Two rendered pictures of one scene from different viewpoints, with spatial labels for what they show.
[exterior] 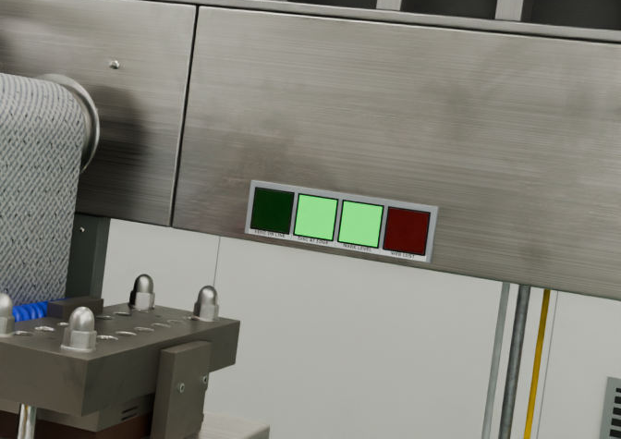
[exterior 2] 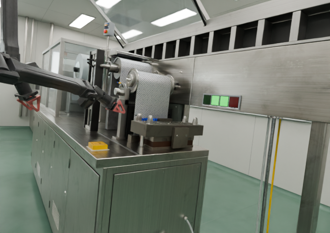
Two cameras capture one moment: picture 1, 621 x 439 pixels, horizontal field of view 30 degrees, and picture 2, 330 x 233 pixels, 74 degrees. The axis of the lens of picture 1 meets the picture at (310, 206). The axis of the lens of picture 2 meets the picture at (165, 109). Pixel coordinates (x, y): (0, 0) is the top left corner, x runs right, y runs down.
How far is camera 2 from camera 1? 0.58 m
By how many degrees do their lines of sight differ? 34
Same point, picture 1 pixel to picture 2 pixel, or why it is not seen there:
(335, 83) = (219, 68)
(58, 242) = (164, 107)
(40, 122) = (157, 82)
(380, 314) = (293, 142)
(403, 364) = (300, 155)
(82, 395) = (145, 132)
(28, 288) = (156, 115)
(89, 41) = (178, 68)
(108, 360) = (153, 126)
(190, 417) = (182, 143)
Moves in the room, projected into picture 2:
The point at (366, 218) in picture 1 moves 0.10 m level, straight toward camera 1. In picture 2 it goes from (225, 99) to (217, 98)
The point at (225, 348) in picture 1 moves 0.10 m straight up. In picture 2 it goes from (198, 131) to (200, 114)
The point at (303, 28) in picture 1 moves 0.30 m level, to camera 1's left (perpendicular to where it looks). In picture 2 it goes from (213, 57) to (169, 58)
